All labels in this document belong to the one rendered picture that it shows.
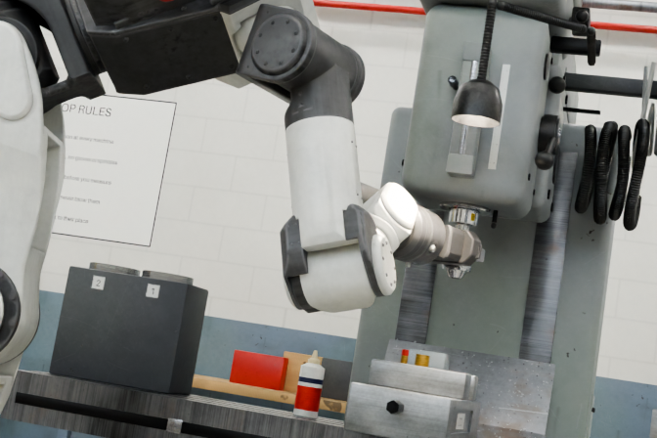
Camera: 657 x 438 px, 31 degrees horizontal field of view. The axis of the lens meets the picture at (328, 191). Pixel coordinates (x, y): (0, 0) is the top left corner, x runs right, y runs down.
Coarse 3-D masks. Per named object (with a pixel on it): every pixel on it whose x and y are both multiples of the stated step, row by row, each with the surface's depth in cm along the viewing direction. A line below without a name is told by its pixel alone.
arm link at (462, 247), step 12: (432, 216) 178; (432, 228) 176; (444, 228) 179; (456, 228) 182; (432, 240) 176; (444, 240) 178; (456, 240) 181; (468, 240) 183; (432, 252) 177; (444, 252) 180; (456, 252) 181; (468, 252) 182; (480, 252) 183; (408, 264) 178; (420, 264) 180; (444, 264) 187; (456, 264) 184; (468, 264) 183
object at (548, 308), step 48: (576, 144) 226; (576, 192) 224; (480, 240) 227; (528, 240) 224; (576, 240) 222; (432, 288) 227; (480, 288) 225; (528, 288) 222; (576, 288) 221; (384, 336) 227; (432, 336) 225; (480, 336) 223; (528, 336) 221; (576, 336) 219; (576, 384) 217; (576, 432) 216
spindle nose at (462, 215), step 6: (450, 210) 191; (456, 210) 189; (462, 210) 188; (468, 210) 188; (474, 210) 189; (450, 216) 190; (456, 216) 189; (462, 216) 188; (468, 216) 188; (450, 222) 190; (456, 222) 189; (462, 222) 188; (468, 222) 188; (474, 222) 189
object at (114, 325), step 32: (96, 288) 200; (128, 288) 199; (160, 288) 197; (192, 288) 199; (64, 320) 200; (96, 320) 199; (128, 320) 198; (160, 320) 196; (192, 320) 201; (64, 352) 199; (96, 352) 198; (128, 352) 196; (160, 352) 195; (192, 352) 203; (128, 384) 195; (160, 384) 194; (192, 384) 205
